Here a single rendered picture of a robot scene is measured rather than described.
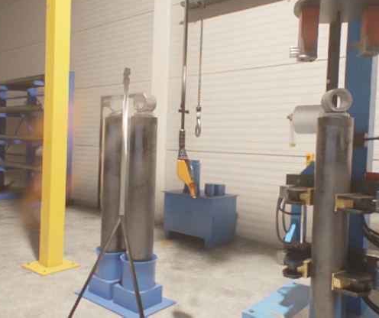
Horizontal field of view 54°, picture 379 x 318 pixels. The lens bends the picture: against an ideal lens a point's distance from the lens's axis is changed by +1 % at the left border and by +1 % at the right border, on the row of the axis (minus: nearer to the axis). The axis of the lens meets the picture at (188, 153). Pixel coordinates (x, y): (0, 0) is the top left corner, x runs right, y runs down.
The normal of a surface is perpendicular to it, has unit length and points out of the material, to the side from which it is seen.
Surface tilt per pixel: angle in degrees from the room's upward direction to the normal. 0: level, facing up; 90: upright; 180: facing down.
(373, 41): 90
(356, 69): 90
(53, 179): 90
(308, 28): 90
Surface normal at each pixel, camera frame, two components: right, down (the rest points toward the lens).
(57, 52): 0.77, 0.04
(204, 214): -0.63, 0.00
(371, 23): -0.12, 0.02
